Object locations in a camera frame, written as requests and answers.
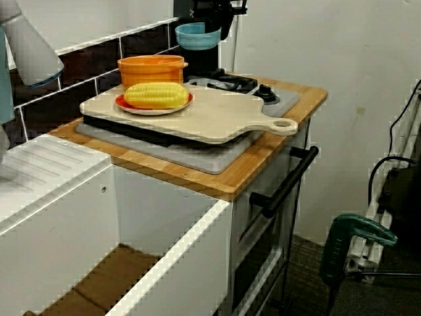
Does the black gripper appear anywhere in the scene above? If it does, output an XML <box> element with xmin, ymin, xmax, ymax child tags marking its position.
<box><xmin>190</xmin><ymin>0</ymin><xmax>248</xmax><ymax>41</ymax></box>

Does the light blue bowl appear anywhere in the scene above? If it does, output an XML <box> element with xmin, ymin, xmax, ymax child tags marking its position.
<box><xmin>174</xmin><ymin>22</ymin><xmax>222</xmax><ymax>51</ymax></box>

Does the orange plastic pot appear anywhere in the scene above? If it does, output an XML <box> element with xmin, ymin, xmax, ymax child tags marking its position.
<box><xmin>117</xmin><ymin>55</ymin><xmax>189</xmax><ymax>90</ymax></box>

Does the yellow toy corn cob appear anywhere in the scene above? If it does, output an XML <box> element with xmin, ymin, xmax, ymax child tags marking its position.
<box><xmin>123</xmin><ymin>82</ymin><xmax>190</xmax><ymax>110</ymax></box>

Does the black stove knob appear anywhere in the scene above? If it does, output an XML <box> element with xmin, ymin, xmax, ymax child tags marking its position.
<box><xmin>256</xmin><ymin>84</ymin><xmax>280</xmax><ymax>105</ymax></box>

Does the red plate with white rim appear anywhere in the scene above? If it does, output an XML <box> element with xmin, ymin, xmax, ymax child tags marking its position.
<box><xmin>114</xmin><ymin>93</ymin><xmax>194</xmax><ymax>116</ymax></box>

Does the dark tile backsplash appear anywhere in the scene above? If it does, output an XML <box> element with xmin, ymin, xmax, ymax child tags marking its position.
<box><xmin>9</xmin><ymin>22</ymin><xmax>182</xmax><ymax>149</ymax></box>

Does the grey toy stovetop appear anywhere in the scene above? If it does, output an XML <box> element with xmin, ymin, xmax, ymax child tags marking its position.
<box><xmin>75</xmin><ymin>74</ymin><xmax>301</xmax><ymax>175</ymax></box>

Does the wooden countertop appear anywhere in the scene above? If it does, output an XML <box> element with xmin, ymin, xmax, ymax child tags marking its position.
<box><xmin>49</xmin><ymin>72</ymin><xmax>329</xmax><ymax>202</ymax></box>

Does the white oven door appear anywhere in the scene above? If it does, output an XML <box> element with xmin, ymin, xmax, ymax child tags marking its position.
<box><xmin>232</xmin><ymin>144</ymin><xmax>312</xmax><ymax>313</ymax></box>

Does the white toy sink unit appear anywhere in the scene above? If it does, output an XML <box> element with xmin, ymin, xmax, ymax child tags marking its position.
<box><xmin>0</xmin><ymin>133</ymin><xmax>234</xmax><ymax>316</ymax></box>

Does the green clamp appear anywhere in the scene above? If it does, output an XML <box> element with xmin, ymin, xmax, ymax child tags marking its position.
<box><xmin>319</xmin><ymin>213</ymin><xmax>398</xmax><ymax>294</ymax></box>

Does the black box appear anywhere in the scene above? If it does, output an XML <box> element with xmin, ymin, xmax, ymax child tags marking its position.
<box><xmin>376</xmin><ymin>164</ymin><xmax>421</xmax><ymax>244</ymax></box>

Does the wooden cutting board with handle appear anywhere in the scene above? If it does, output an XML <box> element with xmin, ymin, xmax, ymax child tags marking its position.
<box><xmin>80</xmin><ymin>82</ymin><xmax>299</xmax><ymax>145</ymax></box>

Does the black oven door handle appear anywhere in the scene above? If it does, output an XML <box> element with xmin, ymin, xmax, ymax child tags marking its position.
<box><xmin>249</xmin><ymin>145</ymin><xmax>320</xmax><ymax>219</ymax></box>

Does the aluminium frame rail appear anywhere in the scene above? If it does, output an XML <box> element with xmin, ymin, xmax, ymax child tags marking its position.
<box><xmin>345</xmin><ymin>95</ymin><xmax>421</xmax><ymax>286</ymax></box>

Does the thin black cable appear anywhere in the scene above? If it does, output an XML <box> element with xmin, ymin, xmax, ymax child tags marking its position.
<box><xmin>341</xmin><ymin>270</ymin><xmax>421</xmax><ymax>278</ymax></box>

